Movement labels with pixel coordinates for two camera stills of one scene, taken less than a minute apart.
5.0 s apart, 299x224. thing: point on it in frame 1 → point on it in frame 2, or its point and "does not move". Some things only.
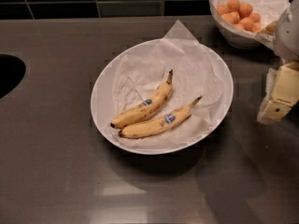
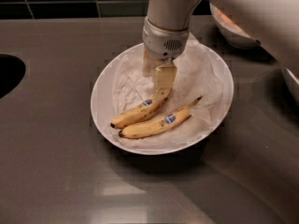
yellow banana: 147,109 does not move
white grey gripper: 288,35 → 163,43
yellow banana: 158,124 does not move
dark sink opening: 12,70 does not move
